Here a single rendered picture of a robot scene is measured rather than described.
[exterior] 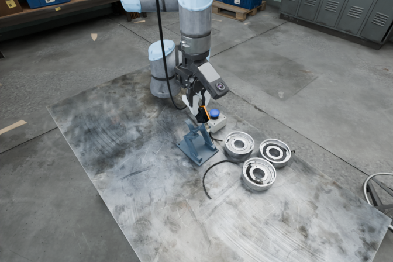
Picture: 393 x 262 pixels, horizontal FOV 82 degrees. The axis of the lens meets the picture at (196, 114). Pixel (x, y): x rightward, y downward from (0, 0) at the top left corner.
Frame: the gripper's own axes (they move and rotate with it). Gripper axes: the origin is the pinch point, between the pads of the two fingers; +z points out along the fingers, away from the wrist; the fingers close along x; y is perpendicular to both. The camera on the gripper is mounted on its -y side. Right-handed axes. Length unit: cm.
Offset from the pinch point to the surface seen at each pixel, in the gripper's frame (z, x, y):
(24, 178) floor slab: 99, 68, 114
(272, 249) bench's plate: 19.8, 8.5, -36.7
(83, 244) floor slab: 100, 54, 41
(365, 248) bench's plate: 20, -10, -53
